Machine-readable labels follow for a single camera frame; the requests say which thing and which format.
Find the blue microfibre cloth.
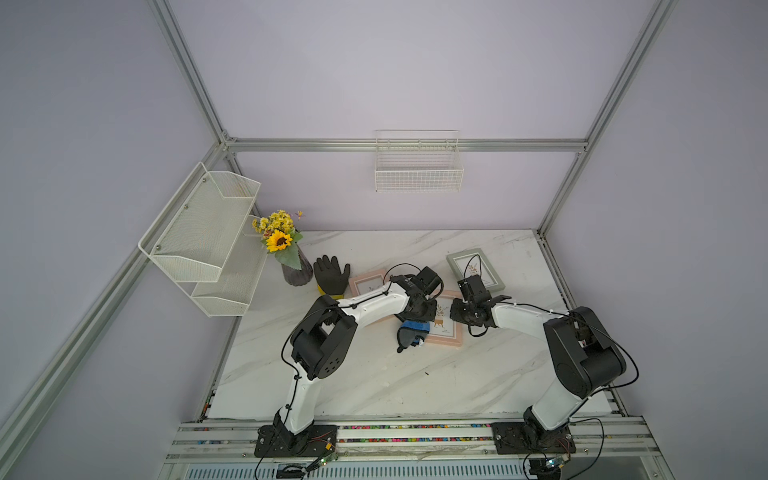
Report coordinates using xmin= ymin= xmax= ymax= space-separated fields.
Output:
xmin=396 ymin=320 xmax=431 ymax=353

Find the pink picture frame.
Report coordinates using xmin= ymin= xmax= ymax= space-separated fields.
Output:
xmin=349 ymin=269 xmax=388 ymax=297
xmin=425 ymin=291 xmax=464 ymax=347

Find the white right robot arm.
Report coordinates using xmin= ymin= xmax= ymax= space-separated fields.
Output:
xmin=450 ymin=275 xmax=627 ymax=434

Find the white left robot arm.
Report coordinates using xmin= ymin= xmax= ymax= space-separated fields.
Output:
xmin=273 ymin=267 xmax=444 ymax=437

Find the black yellow work glove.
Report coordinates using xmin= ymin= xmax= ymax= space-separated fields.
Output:
xmin=313 ymin=255 xmax=351 ymax=299

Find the dark glass vase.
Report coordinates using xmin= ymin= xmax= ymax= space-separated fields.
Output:
xmin=281 ymin=248 xmax=314 ymax=287

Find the sunflower bouquet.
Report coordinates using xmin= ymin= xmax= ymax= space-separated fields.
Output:
xmin=250 ymin=210 xmax=303 ymax=270

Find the green picture frame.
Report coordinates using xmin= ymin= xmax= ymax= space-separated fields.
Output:
xmin=446 ymin=248 xmax=505 ymax=293

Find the white wire wall basket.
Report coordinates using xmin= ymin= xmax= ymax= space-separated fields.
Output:
xmin=374 ymin=129 xmax=464 ymax=193

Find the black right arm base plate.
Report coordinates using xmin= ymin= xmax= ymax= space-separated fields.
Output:
xmin=491 ymin=407 xmax=576 ymax=455

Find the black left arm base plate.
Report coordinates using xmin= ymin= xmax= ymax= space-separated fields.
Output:
xmin=254 ymin=411 xmax=339 ymax=458

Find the white mesh wall shelf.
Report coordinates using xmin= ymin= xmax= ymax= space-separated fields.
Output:
xmin=138 ymin=163 xmax=267 ymax=317

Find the aluminium front rail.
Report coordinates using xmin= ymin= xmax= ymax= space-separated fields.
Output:
xmin=159 ymin=415 xmax=674 ymax=479

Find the aluminium enclosure frame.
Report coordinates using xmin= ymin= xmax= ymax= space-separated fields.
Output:
xmin=1 ymin=1 xmax=677 ymax=476

